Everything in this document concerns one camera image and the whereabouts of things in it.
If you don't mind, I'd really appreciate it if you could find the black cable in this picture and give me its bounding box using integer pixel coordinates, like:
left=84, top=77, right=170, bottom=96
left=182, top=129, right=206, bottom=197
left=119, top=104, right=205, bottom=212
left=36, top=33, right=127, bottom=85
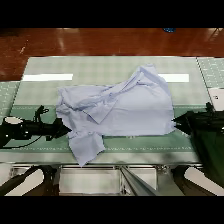
left=2, top=134, right=45, bottom=150

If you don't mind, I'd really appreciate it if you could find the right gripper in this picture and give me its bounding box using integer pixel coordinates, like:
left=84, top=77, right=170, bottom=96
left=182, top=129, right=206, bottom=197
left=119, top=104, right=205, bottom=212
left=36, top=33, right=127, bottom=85
left=171, top=111, right=198, bottom=136

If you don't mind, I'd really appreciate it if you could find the silver frame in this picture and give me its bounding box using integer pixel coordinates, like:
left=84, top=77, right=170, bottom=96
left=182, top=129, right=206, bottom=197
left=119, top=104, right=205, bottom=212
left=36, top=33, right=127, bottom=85
left=0, top=162, right=224, bottom=197

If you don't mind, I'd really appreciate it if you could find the light blue shirt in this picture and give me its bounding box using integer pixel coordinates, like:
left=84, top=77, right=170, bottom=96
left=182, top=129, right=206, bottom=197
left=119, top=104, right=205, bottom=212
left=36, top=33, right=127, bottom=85
left=55, top=63, right=176, bottom=167

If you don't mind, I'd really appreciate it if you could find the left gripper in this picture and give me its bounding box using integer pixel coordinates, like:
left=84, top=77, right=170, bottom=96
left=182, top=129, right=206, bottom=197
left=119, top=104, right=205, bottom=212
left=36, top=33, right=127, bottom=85
left=42, top=117, right=73, bottom=141

